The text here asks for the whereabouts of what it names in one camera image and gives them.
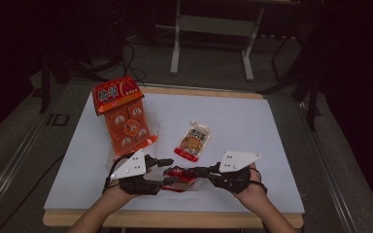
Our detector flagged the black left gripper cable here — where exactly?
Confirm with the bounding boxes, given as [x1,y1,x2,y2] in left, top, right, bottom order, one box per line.
[102,154,132,195]

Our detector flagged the red and black snack packet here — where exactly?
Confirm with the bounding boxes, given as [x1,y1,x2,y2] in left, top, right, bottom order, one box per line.
[160,166,199,194]

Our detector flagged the black metal stand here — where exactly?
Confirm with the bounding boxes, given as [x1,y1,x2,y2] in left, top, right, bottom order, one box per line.
[256,32,322,132]
[38,51,124,115]

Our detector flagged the white table cover sheet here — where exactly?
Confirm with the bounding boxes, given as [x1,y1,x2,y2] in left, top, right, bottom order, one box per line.
[43,89,305,214]

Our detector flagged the white metal desk frame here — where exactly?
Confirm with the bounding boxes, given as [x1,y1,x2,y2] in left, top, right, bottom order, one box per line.
[169,0,266,82]

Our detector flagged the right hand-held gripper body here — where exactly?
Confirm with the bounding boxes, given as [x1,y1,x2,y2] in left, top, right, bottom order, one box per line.
[208,150,262,195]

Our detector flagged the clear plastic container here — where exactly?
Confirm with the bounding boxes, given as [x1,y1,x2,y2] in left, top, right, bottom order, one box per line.
[106,111,162,183]

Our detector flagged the black floor cables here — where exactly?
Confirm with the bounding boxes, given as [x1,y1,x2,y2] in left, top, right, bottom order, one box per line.
[120,42,149,86]

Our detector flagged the person's left hand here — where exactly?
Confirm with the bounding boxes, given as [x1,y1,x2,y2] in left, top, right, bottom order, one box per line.
[107,180,137,205]

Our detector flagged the metal floor rail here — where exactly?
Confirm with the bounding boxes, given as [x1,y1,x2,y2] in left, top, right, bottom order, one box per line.
[295,100,360,233]
[0,106,51,221]

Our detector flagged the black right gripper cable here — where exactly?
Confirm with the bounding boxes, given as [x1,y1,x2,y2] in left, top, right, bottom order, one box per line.
[248,167,268,195]

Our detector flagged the large orange snack bag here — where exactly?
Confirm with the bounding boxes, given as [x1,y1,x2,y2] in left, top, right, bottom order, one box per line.
[91,76,159,157]

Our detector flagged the beige sauce pouch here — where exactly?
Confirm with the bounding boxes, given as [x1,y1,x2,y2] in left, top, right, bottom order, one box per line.
[173,119,212,163]

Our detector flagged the person's right hand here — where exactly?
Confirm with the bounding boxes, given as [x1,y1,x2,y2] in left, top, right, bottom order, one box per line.
[235,162,268,207]

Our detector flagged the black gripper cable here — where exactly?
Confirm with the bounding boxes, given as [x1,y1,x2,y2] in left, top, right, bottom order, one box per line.
[102,154,132,195]
[248,167,268,195]

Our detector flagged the black rectangular floor bracket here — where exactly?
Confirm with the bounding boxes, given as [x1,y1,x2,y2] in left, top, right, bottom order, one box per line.
[47,113,70,127]

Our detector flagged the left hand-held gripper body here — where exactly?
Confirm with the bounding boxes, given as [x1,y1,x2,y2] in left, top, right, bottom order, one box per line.
[110,149,163,196]

